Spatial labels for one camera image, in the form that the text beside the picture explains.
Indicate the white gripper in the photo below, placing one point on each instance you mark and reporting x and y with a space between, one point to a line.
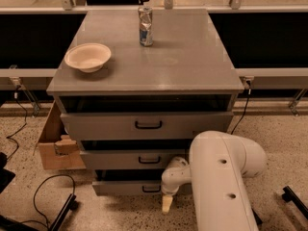
168 190

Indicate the grey bottom drawer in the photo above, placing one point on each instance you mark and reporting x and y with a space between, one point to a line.
128 182

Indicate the grey drawer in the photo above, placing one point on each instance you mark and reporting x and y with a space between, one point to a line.
143 126
128 182
130 159

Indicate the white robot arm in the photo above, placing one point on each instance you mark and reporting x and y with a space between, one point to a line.
217 164

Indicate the grey middle drawer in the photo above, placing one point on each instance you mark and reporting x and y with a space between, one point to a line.
130 159

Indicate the grey top drawer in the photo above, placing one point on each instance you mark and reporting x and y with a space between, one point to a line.
143 126

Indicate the grey drawer cabinet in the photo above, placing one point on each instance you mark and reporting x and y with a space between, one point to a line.
186 69

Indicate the black power adapter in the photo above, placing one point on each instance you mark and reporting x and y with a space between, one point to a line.
258 220

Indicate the cardboard box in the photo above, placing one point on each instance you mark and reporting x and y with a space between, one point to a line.
56 149

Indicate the black stand leg right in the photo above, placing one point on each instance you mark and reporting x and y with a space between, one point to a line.
290 196

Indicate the black stand leg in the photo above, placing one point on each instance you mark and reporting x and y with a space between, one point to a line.
7 224
290 196

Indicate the black stand leg left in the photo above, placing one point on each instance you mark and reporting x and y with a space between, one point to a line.
7 224

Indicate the white bowl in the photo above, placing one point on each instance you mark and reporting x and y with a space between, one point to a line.
88 57

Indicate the silver blue drink can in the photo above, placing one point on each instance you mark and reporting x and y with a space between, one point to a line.
145 20

